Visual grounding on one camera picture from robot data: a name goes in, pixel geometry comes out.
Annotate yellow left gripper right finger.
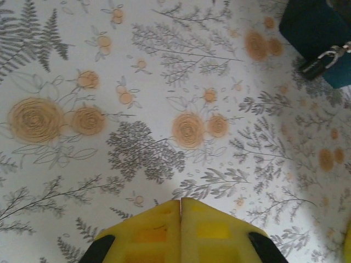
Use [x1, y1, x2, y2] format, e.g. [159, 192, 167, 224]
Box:
[180, 197, 288, 263]

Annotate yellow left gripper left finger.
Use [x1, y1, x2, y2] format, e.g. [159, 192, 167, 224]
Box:
[82, 199, 182, 263]

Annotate black padlock with silver shackle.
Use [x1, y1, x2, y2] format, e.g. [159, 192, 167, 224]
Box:
[298, 45, 342, 81]

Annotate blue painted tin box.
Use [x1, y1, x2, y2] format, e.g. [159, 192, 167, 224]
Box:
[279, 0, 351, 89]

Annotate yellow banana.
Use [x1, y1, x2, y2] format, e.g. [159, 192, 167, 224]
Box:
[346, 221, 351, 263]

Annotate floral tablecloth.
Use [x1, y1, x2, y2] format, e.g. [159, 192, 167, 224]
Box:
[0, 0, 351, 263]

